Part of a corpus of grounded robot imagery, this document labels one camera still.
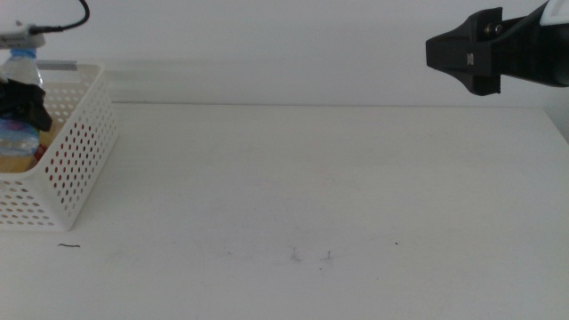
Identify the grey finned left wrist camera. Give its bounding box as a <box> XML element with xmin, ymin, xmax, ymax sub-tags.
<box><xmin>0</xmin><ymin>20</ymin><xmax>46</xmax><ymax>50</ymax></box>

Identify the black left camera cable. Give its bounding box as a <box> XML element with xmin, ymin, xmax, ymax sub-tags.
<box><xmin>28</xmin><ymin>0</ymin><xmax>91</xmax><ymax>36</ymax></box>

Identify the red cola can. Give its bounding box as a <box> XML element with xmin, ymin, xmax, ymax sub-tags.
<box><xmin>33</xmin><ymin>123</ymin><xmax>97</xmax><ymax>210</ymax></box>

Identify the white perforated plastic basket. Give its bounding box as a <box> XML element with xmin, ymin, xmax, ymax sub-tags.
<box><xmin>0</xmin><ymin>61</ymin><xmax>119</xmax><ymax>232</ymax></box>

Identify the yellow tea bottle white cap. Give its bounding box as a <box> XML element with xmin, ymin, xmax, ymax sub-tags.
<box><xmin>0</xmin><ymin>128</ymin><xmax>57</xmax><ymax>174</ymax></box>

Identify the clear water bottle blue cap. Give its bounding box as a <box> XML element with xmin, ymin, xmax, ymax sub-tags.
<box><xmin>0</xmin><ymin>47</ymin><xmax>45</xmax><ymax>156</ymax></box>

